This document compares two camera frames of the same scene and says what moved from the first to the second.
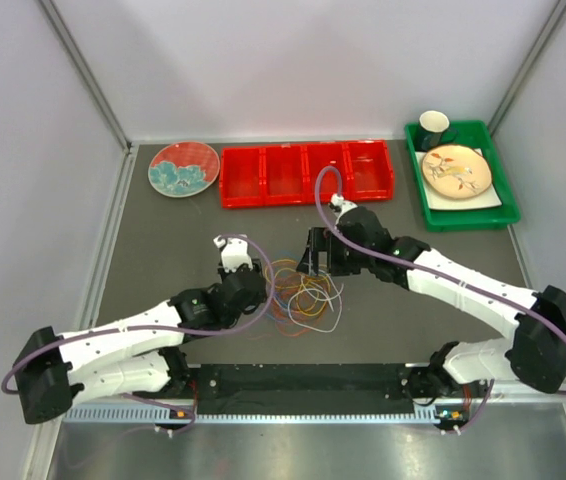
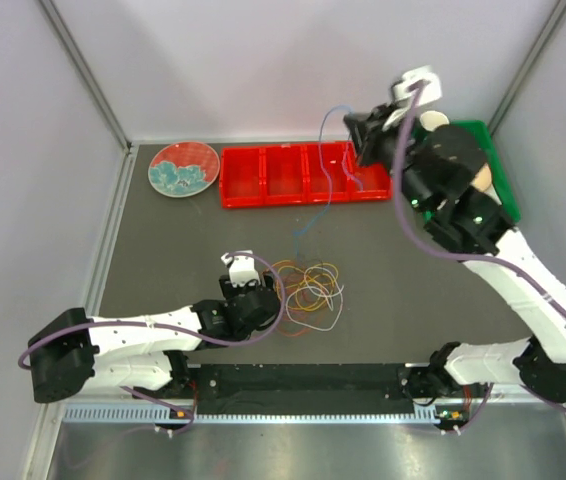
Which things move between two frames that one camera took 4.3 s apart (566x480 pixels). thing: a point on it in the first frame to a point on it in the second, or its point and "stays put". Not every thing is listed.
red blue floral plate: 183,169 stays put
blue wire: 274,298 to 326,212
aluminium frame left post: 87,73 stays put
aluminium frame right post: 529,63 stays put
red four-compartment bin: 287,174 stays put
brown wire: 299,297 to 316,309
